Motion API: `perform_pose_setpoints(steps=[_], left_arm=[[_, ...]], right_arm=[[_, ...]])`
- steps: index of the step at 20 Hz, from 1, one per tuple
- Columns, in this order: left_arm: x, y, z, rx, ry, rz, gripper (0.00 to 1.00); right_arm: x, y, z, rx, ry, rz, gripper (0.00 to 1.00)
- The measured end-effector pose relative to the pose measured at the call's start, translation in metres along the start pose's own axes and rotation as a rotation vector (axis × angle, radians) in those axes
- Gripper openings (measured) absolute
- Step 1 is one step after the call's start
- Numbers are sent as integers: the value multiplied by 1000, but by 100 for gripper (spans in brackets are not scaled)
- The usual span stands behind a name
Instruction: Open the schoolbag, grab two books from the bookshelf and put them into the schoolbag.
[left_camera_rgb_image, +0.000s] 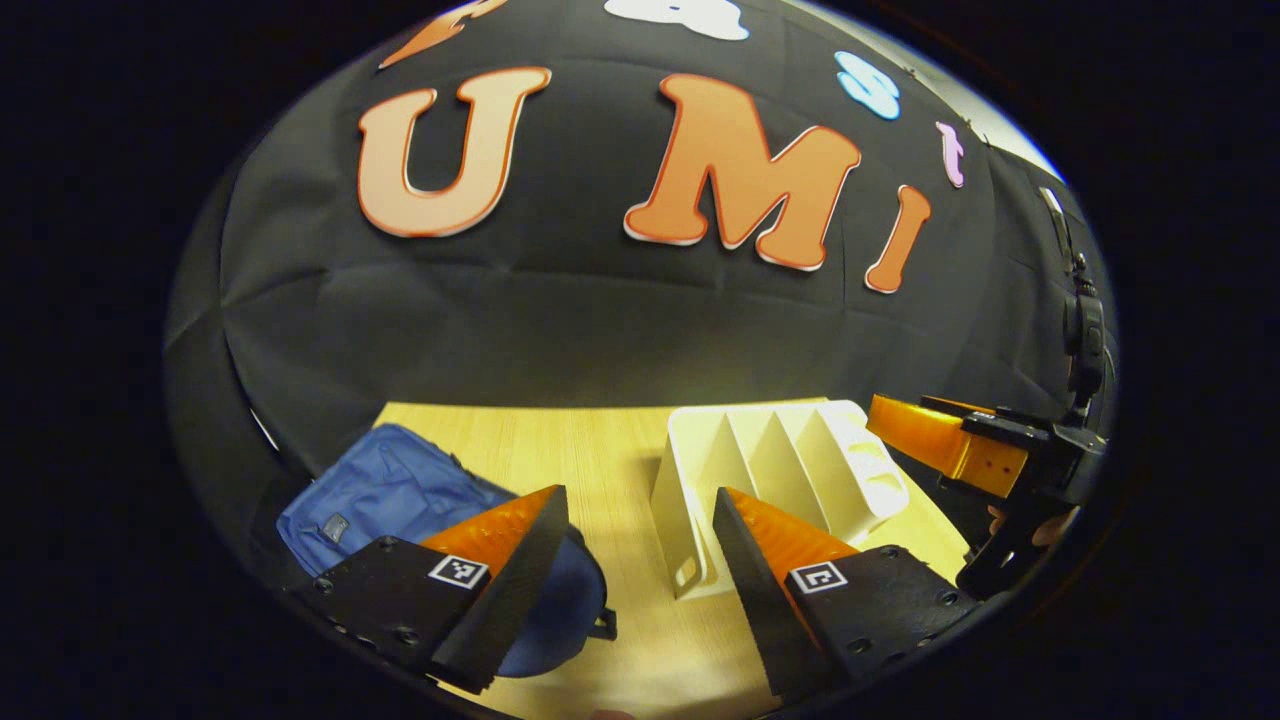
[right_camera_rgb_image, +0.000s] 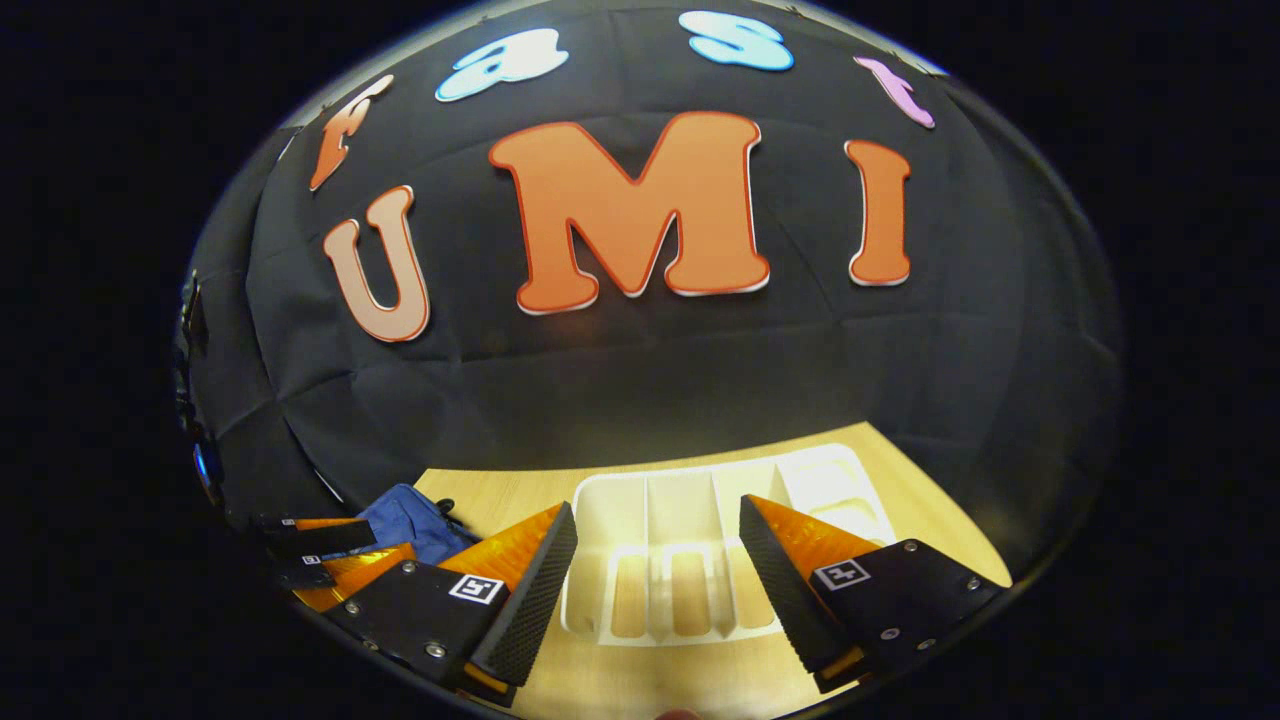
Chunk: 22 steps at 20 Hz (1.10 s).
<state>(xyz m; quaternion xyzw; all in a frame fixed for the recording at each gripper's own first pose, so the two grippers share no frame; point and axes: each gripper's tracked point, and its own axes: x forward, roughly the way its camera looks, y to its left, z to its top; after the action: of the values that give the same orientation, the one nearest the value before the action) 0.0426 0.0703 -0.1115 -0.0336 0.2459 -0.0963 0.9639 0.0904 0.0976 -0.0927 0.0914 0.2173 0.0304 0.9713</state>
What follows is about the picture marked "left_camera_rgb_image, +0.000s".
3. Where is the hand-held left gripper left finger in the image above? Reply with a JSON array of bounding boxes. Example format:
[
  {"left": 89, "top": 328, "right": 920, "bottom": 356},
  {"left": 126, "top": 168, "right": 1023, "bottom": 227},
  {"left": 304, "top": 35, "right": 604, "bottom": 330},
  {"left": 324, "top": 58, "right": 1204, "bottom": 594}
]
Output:
[{"left": 285, "top": 484, "right": 572, "bottom": 697}]

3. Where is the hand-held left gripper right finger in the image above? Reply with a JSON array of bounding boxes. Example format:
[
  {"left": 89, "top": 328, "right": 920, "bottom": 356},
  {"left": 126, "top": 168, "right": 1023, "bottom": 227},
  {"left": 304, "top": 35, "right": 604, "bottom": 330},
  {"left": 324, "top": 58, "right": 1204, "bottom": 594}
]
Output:
[{"left": 711, "top": 486, "right": 987, "bottom": 703}]

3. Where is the white bookshelf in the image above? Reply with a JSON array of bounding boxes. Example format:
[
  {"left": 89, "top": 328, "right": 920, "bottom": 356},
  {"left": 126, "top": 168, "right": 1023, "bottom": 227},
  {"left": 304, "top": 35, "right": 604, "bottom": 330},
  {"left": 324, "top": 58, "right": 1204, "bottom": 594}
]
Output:
[{"left": 649, "top": 399, "right": 912, "bottom": 602}]

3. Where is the blue schoolbag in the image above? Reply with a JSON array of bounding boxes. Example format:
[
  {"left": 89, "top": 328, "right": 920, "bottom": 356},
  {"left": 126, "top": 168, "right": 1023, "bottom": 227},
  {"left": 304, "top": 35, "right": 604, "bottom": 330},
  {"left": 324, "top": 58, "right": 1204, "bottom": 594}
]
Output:
[{"left": 276, "top": 422, "right": 620, "bottom": 680}]

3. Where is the black device on pole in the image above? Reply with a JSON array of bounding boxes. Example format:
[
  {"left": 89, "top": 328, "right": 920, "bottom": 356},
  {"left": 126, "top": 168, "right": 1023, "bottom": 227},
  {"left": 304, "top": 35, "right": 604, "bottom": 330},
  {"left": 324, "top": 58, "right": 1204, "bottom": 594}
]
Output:
[{"left": 1037, "top": 185, "right": 1110, "bottom": 426}]

